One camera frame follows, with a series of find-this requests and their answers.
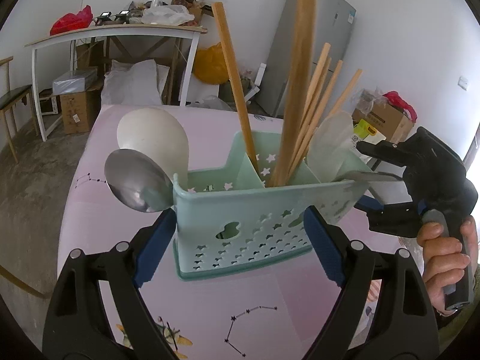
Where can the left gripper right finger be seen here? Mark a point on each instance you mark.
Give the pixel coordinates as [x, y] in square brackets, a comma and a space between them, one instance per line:
[329, 243]

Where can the person right hand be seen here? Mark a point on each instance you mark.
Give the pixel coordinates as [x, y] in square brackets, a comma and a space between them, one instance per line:
[445, 259]

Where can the wooden chair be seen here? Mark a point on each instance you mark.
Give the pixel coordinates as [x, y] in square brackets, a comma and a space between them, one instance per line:
[8, 101]

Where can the cardboard box with red bag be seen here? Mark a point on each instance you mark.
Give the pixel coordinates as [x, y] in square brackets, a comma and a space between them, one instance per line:
[388, 113]

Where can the white plastic rice paddle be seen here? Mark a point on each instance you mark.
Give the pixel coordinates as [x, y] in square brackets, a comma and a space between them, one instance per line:
[158, 135]

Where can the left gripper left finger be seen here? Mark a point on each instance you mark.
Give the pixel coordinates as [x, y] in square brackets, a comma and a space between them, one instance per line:
[151, 246]

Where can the orange plastic bag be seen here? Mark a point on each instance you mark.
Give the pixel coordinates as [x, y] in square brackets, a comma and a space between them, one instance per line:
[209, 66]

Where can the steel ladle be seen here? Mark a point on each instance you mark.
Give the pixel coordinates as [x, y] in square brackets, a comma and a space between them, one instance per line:
[138, 182]

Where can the white ceramic spoon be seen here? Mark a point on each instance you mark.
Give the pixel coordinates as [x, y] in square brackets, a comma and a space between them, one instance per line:
[329, 145]

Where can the red plastic bag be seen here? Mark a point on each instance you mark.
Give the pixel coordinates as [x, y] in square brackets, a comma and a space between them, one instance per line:
[70, 21]

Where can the mint green utensil caddy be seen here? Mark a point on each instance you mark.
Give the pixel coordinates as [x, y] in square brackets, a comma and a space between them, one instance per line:
[228, 221]

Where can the white sack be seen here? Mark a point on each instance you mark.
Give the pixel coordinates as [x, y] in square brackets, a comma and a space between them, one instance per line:
[135, 84]

